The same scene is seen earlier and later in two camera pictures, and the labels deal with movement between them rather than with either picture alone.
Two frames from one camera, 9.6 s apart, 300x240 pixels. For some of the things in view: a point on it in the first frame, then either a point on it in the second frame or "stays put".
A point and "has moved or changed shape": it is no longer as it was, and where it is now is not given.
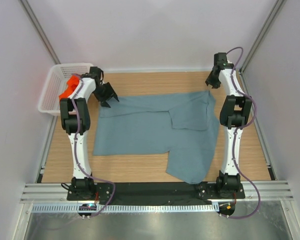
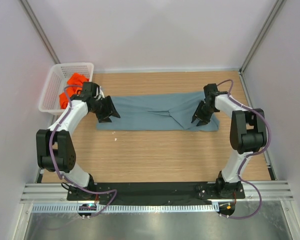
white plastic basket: (55, 84) stays put
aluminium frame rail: (45, 193) stays put
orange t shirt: (72, 83) stays put
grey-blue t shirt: (185, 124) has moved or changed shape
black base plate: (154, 194) stays put
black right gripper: (213, 77) to (204, 110)
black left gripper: (104, 91) to (104, 108)
